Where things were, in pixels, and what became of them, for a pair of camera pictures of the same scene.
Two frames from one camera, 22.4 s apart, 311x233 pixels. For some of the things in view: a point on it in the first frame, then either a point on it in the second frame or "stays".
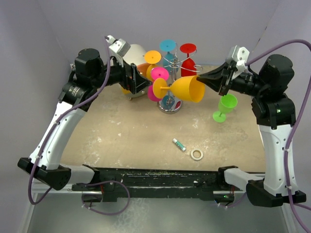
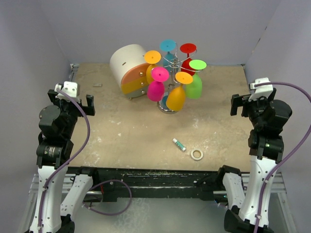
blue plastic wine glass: (169, 60) stays
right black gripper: (214, 78) to (238, 100)
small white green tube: (179, 144) stays
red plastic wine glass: (188, 67) stays
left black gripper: (136, 82) to (60, 102)
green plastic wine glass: (227, 104) to (194, 90)
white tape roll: (196, 158) stays
